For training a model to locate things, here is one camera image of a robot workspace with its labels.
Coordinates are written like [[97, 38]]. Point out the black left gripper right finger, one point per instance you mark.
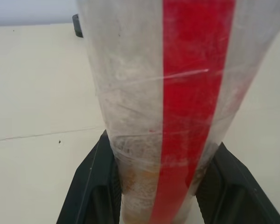
[[235, 200]]

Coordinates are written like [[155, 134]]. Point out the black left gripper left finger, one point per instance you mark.
[[95, 198]]

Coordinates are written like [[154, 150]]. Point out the taped bottle with red stripe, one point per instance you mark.
[[135, 93]]

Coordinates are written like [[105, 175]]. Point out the round black puck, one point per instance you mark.
[[77, 25]]

